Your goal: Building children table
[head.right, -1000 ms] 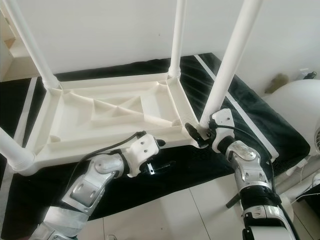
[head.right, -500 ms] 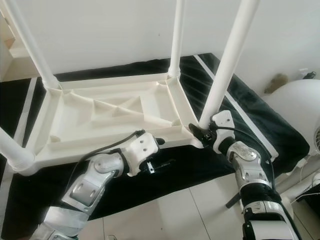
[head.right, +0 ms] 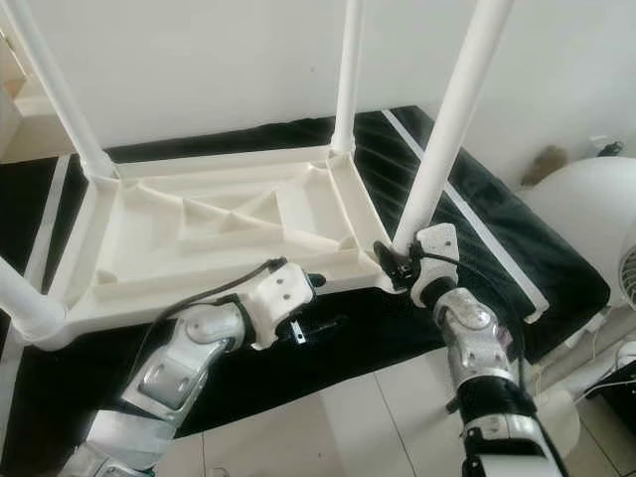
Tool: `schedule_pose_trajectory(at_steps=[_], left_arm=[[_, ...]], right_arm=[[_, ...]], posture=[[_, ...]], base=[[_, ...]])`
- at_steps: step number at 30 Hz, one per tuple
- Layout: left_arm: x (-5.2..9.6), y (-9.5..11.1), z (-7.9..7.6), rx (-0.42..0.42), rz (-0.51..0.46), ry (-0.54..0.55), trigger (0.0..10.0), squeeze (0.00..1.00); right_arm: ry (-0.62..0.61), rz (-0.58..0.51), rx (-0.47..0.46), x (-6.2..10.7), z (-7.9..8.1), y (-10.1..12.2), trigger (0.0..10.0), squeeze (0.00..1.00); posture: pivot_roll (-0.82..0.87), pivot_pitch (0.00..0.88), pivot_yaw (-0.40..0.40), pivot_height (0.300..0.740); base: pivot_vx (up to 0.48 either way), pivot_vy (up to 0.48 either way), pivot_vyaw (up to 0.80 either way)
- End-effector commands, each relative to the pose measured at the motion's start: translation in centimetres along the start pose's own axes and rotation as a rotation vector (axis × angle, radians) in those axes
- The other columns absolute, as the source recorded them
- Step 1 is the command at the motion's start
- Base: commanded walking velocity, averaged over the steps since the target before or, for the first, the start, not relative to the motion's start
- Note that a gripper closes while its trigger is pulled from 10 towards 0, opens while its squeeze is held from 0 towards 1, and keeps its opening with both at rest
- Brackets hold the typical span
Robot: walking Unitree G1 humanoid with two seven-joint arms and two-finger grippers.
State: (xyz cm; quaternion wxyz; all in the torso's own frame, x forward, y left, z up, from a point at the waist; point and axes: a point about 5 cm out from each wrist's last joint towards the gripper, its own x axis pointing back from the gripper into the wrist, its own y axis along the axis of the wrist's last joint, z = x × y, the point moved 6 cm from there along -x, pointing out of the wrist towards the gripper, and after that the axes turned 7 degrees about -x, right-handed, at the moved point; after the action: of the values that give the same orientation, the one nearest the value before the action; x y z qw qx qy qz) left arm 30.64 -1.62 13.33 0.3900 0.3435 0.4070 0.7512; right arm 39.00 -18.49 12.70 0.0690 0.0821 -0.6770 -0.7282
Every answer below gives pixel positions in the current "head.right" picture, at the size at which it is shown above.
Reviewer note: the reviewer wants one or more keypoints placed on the brown plush object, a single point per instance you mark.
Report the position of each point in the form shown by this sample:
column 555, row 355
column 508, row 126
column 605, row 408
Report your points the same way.
column 544, row 165

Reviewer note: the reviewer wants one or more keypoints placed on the wall socket with black plug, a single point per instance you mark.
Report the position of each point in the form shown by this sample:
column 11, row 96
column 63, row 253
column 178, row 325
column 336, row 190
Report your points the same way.
column 609, row 148

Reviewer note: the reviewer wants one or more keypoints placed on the white standing fan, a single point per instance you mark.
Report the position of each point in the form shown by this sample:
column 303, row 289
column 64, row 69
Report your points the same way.
column 591, row 209

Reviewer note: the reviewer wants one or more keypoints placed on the dark metal bed leg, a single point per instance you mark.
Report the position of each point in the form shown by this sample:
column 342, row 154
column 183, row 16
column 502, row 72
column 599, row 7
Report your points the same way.
column 451, row 404

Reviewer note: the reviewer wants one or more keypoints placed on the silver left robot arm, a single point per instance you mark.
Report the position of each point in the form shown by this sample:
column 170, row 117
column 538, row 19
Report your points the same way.
column 179, row 373

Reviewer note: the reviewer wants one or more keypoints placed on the black box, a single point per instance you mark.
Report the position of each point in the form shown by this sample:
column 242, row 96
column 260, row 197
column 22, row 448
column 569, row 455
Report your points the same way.
column 614, row 383

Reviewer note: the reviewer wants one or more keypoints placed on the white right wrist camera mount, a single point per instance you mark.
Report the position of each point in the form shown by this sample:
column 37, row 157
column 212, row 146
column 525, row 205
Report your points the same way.
column 437, row 248

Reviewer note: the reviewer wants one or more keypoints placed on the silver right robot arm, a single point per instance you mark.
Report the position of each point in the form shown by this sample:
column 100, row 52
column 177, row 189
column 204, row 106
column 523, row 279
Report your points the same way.
column 477, row 343

